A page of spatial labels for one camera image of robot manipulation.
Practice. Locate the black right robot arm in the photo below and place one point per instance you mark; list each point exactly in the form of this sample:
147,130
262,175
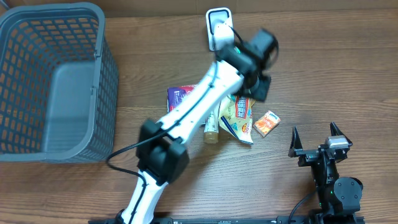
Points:
339,197

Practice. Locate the red purple pouch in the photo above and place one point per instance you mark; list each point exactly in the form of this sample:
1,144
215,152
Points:
175,95

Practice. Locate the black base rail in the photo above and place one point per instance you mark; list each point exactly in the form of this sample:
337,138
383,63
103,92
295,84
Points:
277,220

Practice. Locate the yellow snack bag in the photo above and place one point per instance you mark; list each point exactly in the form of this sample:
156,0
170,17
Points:
235,117

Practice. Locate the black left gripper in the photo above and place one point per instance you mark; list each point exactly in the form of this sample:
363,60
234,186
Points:
261,92

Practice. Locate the white tube gold cap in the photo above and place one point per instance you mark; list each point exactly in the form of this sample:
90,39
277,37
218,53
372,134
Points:
211,129

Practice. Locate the white barcode scanner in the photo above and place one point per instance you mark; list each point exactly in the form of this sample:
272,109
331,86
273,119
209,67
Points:
219,24

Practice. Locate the small orange juice carton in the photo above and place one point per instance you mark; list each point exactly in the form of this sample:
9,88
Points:
267,123

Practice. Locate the grey plastic basket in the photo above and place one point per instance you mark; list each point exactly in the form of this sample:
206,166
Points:
59,84

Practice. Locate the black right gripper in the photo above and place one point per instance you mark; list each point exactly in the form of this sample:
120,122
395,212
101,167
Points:
307,155

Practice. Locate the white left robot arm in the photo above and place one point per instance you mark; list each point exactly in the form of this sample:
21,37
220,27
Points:
162,146

